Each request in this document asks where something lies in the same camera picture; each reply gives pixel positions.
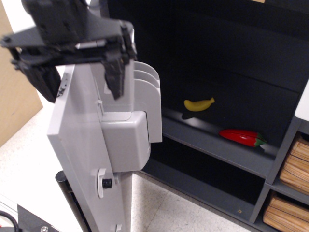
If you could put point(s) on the white counter top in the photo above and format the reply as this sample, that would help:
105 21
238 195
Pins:
302 109

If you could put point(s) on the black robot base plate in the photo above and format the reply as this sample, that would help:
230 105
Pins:
29 222

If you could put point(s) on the red toy chili pepper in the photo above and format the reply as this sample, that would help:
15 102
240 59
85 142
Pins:
244 137

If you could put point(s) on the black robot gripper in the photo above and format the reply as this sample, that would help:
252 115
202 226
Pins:
59 26

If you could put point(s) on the upper woven storage basket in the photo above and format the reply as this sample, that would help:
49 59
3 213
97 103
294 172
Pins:
295 170

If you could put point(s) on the dark grey fridge cabinet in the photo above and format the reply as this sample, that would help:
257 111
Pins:
253 59

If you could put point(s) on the grey toy fridge door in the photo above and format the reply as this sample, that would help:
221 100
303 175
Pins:
100 141

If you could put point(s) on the brown wooden board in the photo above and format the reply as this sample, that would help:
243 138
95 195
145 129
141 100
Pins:
19 100

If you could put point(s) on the yellow toy banana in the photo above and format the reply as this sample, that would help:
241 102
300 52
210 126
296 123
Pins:
197 106

